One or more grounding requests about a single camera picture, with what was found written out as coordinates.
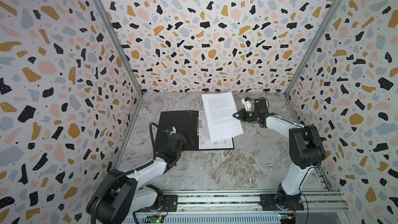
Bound white technical drawing sheet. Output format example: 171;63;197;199
198;111;234;150

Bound orange folder black inside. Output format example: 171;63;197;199
154;110;235;151

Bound white text paper sheet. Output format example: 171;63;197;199
202;92;244;142

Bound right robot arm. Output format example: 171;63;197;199
233;97;326;211

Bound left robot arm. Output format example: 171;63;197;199
86;133;193;224

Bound left circuit board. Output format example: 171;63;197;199
143;215;165;224

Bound circuit board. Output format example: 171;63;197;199
143;215;165;224
278;214;296;224

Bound right circuit board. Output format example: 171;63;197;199
278;214;296;224

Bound right corner aluminium profile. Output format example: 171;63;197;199
284;0;343;98

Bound corner aluminium profile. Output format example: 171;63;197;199
284;0;343;98
92;0;143;98

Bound left corner aluminium profile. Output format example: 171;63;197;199
92;0;143;98

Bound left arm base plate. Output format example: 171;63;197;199
154;195;178;212

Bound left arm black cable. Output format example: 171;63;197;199
90;122;170;218

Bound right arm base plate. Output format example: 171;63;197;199
260;194;304;211

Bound aluminium mounting rail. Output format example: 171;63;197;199
163;189;348;215

